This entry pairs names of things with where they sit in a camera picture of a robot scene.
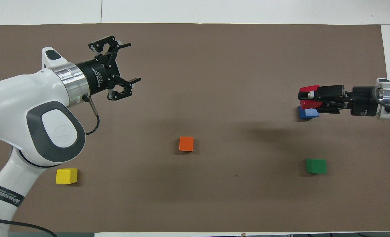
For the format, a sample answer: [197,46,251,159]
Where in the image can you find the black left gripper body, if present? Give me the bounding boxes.
[76,57,121,96]

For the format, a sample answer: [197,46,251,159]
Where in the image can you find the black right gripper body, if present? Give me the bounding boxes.
[347,86,378,116]

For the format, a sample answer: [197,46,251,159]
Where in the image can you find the red cube block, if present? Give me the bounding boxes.
[299,85,323,110]

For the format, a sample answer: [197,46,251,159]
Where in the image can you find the blue cube block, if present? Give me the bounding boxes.
[298,106,320,120]

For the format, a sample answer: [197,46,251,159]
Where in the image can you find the green cube block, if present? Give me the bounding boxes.
[306,159,327,174]

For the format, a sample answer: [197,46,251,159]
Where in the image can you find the orange cube block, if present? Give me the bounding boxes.
[179,137,194,152]

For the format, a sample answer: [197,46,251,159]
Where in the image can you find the yellow cube block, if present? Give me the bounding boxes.
[56,168,78,184]

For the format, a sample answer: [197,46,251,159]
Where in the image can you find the brown table mat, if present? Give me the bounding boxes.
[0,23,390,233]

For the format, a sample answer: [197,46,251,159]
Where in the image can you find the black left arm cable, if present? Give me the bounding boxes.
[82,95,100,136]

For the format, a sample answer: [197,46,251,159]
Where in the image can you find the black left base cable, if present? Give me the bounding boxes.
[0,216,58,237]

